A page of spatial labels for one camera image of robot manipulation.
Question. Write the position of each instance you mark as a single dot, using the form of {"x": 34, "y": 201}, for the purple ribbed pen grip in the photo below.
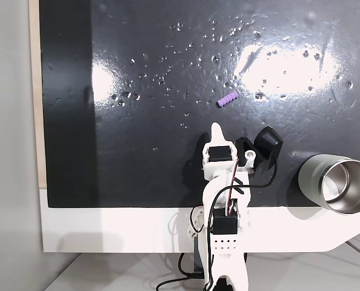
{"x": 227, "y": 99}

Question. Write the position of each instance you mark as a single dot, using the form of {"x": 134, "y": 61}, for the grey steel tumbler cup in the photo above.
{"x": 310, "y": 175}

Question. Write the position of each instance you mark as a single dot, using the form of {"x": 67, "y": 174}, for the black glossy mat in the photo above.
{"x": 137, "y": 136}

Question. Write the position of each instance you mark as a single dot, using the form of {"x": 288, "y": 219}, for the black oval camera box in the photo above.
{"x": 268, "y": 139}

